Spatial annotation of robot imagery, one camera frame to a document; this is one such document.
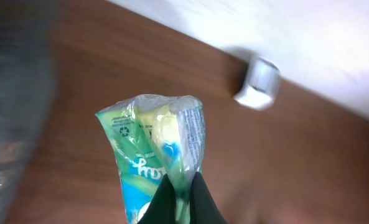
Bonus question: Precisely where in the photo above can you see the green tissue packet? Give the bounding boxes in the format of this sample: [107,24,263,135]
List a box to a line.
[96,94,205,223]

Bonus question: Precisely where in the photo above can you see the grey plastic mesh basket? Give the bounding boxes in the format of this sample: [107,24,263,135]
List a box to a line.
[0,0,57,223]

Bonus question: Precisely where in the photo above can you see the white barcode scanner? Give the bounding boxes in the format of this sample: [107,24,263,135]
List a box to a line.
[233,56,281,111]

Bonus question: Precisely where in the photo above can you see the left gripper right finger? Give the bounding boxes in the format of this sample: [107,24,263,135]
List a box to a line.
[189,172,228,224]

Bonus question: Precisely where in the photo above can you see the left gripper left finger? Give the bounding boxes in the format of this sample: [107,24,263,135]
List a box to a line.
[138,182,175,224]

